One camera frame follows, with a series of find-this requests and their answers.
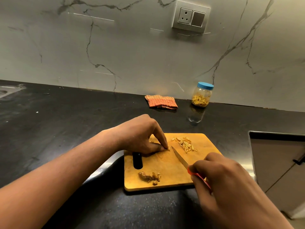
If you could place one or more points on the blue jar lid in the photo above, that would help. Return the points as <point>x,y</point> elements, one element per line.
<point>205,86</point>

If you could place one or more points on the grey wall switch plate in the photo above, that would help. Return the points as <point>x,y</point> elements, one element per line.
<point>191,17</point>

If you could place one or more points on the beige cabinet door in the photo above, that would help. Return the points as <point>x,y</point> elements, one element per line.
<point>278,169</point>

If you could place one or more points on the small round ginger end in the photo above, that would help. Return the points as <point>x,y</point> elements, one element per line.
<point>155,183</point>

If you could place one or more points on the wooden cutting board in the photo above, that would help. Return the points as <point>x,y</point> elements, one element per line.
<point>171,169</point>

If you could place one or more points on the knobby ginger piece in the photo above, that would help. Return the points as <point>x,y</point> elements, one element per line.
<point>145,176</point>

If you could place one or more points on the blue-lidded plastic jar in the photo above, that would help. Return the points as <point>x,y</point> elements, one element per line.
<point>202,95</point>

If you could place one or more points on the orange checked cloth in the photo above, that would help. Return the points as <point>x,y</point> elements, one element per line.
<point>161,102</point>

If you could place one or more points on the person's right hand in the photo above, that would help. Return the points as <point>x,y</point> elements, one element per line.
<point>233,193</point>

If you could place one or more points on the person's left forearm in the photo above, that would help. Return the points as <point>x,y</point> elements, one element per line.
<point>47,186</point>

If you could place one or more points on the person's left hand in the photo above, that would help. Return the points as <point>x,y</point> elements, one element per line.
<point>138,135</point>

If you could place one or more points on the chopped ginger strips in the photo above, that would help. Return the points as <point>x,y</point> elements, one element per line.
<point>184,143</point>

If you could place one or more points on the steel sink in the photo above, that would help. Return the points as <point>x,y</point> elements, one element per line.
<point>9,90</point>

